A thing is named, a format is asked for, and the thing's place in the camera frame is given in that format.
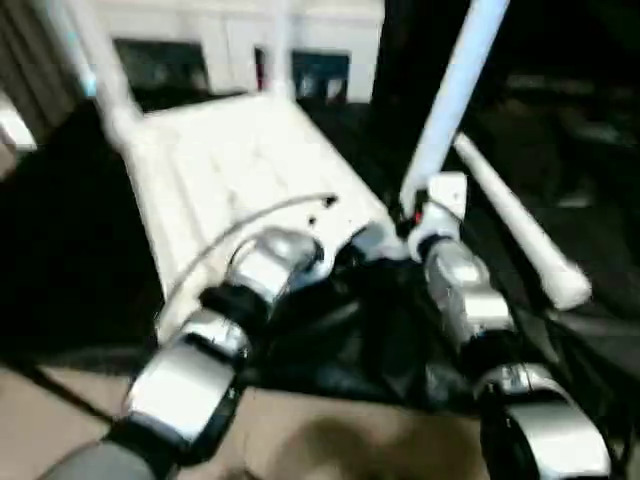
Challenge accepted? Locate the white plastic table leg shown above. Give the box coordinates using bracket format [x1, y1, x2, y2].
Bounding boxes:
[265, 0, 296, 101]
[452, 132, 593, 311]
[60, 0, 146, 151]
[398, 0, 511, 216]

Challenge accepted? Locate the white plastic table top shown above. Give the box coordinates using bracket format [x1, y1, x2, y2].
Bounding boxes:
[120, 95, 401, 341]

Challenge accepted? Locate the white glass door cabinet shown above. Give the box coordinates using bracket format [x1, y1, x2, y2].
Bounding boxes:
[90, 0, 386, 101]

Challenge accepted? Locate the black table mat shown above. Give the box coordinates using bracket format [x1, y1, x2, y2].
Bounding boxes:
[0, 90, 640, 421]

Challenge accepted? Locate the grey curtain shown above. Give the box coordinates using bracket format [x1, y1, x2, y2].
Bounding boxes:
[0, 0, 83, 131]

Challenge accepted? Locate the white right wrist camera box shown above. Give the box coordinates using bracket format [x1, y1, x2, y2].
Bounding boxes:
[415, 172, 469, 251]

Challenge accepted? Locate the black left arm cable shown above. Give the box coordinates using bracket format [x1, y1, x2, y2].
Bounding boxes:
[155, 192, 341, 311]

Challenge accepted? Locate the black metal table frame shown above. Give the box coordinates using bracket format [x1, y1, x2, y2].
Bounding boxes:
[20, 365, 131, 421]

